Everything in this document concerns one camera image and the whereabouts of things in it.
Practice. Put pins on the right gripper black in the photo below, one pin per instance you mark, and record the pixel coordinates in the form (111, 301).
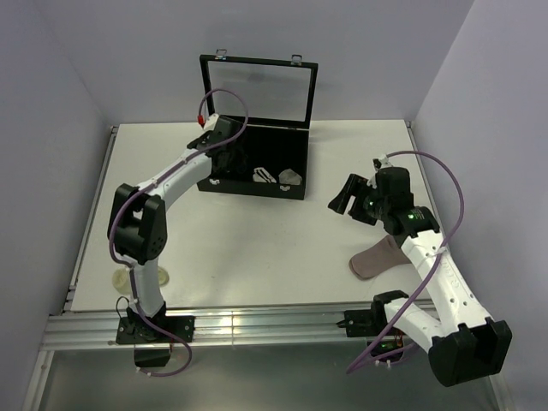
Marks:
(355, 185)

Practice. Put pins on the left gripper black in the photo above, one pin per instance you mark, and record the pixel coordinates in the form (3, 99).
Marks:
(235, 145)

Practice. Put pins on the navy blue sock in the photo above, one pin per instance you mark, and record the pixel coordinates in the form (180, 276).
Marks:
(229, 159)

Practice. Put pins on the white sock with dark stripes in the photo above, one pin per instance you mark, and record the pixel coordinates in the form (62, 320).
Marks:
(260, 174)

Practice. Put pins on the grey sock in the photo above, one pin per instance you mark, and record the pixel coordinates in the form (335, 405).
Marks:
(290, 177)

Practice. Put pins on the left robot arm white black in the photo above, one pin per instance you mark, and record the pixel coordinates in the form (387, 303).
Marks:
(138, 231)

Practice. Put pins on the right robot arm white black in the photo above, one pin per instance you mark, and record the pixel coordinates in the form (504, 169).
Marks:
(463, 342)

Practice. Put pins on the black display case with glass lid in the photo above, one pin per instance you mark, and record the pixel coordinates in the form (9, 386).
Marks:
(275, 99)

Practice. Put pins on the mauve sock with red stripes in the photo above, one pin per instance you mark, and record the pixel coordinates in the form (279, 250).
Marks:
(377, 259)

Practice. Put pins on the pale yellow sock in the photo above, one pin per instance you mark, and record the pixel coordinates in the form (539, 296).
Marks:
(121, 283)

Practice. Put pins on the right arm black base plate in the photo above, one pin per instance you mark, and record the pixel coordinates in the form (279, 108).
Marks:
(360, 323)

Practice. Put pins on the aluminium rail frame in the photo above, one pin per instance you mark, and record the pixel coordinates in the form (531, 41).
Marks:
(266, 280)

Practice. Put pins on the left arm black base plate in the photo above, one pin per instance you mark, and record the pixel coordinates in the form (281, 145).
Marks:
(135, 331)

